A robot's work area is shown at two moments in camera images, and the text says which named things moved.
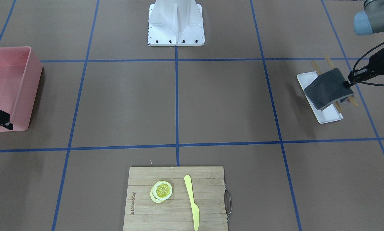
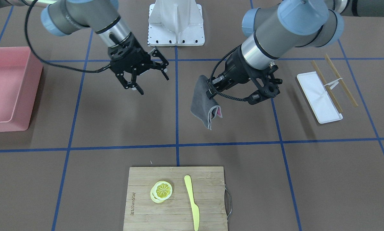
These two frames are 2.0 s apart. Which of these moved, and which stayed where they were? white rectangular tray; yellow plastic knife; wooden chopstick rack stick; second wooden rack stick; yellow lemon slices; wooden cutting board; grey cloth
Moved: grey cloth
Stayed: wooden cutting board; yellow lemon slices; white rectangular tray; second wooden rack stick; wooden chopstick rack stick; yellow plastic knife
